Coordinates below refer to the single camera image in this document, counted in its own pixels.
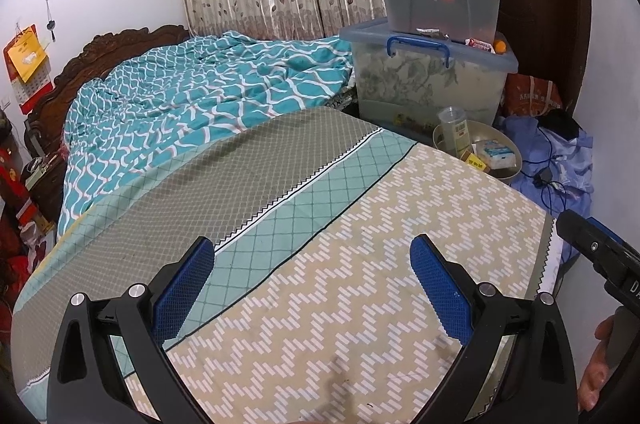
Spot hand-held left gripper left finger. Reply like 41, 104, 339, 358
46, 236, 216, 424

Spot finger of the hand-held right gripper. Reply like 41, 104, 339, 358
556, 210, 640, 287

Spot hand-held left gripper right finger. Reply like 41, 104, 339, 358
409, 234, 581, 424

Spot beige round bin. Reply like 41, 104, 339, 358
432, 120, 523, 185

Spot person's right hand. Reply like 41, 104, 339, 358
577, 316, 617, 412

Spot blue cloth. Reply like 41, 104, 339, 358
502, 114, 596, 265

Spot black cloth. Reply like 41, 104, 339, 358
537, 109, 581, 139

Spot white carton box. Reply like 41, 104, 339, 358
475, 139, 521, 172

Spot patterned bed sheet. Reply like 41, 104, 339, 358
10, 106, 566, 424

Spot yellow packet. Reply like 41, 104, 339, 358
462, 151, 491, 172

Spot orange woven bag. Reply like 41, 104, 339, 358
505, 74, 563, 117

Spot clear plastic bottle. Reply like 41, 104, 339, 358
439, 106, 471, 157

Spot dark bag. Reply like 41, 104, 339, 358
22, 154, 63, 192

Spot red decorations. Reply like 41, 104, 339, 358
0, 146, 38, 305

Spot teal patterned blanket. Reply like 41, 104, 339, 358
59, 31, 358, 239

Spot clear storage box blue lid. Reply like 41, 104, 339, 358
341, 18, 520, 137

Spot carved wooden headboard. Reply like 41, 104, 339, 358
22, 24, 191, 225

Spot dark wooden door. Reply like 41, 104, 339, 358
480, 0, 593, 115

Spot black cable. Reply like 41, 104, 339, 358
530, 129, 587, 211

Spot red and yellow wall calendar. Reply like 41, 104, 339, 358
4, 24, 53, 115

